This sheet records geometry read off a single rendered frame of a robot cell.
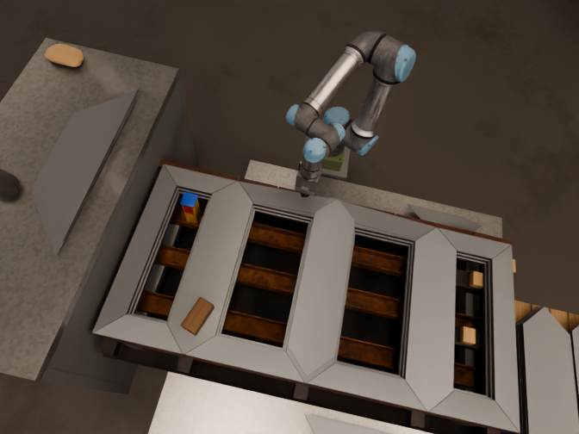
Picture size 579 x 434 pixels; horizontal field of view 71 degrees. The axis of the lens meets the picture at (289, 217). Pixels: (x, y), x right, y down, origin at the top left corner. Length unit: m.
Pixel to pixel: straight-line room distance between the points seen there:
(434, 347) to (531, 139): 2.40
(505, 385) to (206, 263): 1.21
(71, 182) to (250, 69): 2.11
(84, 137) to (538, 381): 1.96
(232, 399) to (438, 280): 0.93
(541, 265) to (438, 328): 1.59
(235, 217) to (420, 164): 1.79
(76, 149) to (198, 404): 1.05
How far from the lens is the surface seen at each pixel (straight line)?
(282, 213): 1.74
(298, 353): 1.56
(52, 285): 1.54
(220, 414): 1.65
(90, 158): 1.69
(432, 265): 1.79
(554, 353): 1.97
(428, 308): 1.73
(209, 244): 1.66
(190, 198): 1.73
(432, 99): 3.59
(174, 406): 1.67
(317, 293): 1.61
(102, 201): 1.61
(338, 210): 1.76
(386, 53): 1.61
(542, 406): 1.89
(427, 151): 3.24
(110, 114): 1.80
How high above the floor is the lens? 2.40
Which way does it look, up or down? 64 degrees down
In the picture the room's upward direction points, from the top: 13 degrees clockwise
